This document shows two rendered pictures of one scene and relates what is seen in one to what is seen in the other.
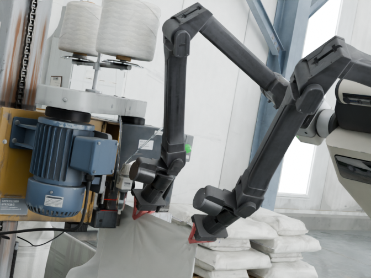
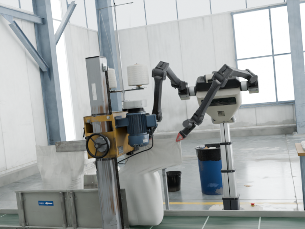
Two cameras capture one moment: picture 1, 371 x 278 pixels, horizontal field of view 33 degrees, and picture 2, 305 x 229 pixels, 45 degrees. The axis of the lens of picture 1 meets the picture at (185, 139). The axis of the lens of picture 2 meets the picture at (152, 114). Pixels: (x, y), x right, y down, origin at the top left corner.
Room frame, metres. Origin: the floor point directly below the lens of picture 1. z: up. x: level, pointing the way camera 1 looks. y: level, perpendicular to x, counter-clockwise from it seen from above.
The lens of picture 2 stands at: (-0.69, 1.67, 1.44)
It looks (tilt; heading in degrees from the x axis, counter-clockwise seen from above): 3 degrees down; 327
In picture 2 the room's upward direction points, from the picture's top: 6 degrees counter-clockwise
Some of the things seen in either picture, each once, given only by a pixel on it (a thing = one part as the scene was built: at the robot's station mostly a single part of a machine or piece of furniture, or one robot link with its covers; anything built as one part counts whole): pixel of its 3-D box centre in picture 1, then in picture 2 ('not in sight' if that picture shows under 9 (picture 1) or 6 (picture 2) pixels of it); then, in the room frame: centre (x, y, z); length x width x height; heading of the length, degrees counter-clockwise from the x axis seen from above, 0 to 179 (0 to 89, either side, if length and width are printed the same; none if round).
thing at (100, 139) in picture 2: not in sight; (101, 143); (1.71, 0.58, 1.14); 0.11 x 0.06 x 0.11; 38
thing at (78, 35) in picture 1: (84, 28); (107, 78); (1.94, 0.37, 1.61); 0.15 x 0.14 x 0.17; 38
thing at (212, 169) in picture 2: not in sight; (213, 168); (3.22, -1.77, 0.32); 0.51 x 0.48 x 0.65; 128
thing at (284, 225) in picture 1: (266, 219); not in sight; (5.36, -0.82, 0.56); 0.67 x 0.43 x 0.15; 38
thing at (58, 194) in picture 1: (59, 166); (137, 129); (1.63, 0.32, 1.21); 0.15 x 0.15 x 0.25
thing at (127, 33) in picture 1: (128, 30); (137, 75); (1.73, 0.21, 1.61); 0.17 x 0.17 x 0.17
